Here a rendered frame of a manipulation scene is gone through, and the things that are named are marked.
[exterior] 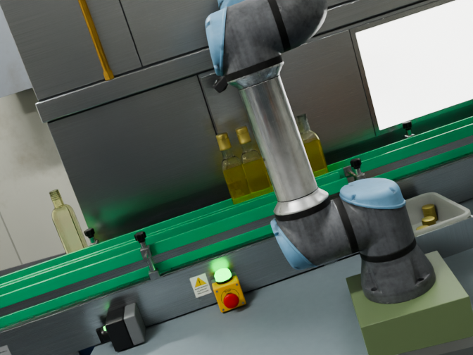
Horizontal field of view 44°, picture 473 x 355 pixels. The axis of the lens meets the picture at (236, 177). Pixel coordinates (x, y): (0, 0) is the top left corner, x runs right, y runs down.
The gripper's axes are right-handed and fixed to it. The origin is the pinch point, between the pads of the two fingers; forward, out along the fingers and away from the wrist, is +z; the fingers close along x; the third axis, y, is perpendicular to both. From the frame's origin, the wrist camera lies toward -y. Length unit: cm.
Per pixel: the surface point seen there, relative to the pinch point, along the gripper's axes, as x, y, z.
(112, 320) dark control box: -22, -54, 33
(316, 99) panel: 11.9, 19.9, 1.8
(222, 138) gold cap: -1.6, -11.9, 1.5
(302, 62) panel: 11.9, 18.8, -10.3
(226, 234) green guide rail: -13.7, -19.2, 24.4
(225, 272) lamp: -20.7, -22.8, 31.7
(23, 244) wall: 313, -175, 88
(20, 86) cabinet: 263, -119, -31
